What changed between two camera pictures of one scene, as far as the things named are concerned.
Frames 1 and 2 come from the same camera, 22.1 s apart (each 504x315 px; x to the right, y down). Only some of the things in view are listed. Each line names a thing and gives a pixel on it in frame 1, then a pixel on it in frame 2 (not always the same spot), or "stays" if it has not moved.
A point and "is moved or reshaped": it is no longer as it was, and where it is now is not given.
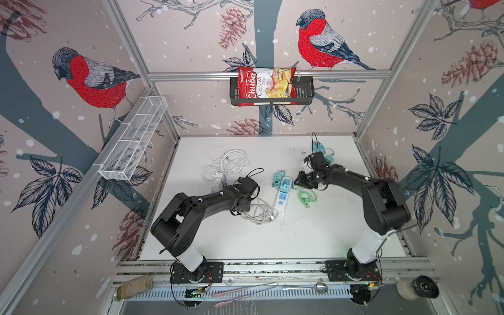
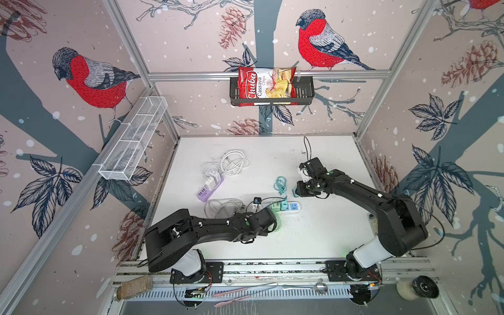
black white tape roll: (420, 287) stays
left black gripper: (247, 207) → (265, 232)
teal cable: (277, 177) is moved or reshaped
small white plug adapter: (217, 174) → (210, 182)
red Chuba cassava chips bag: (259, 86) stays
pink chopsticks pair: (222, 303) stays
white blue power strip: (283, 196) is moved or reshaped
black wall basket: (305, 87) stays
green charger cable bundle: (306, 196) → (275, 207)
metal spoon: (320, 287) stays
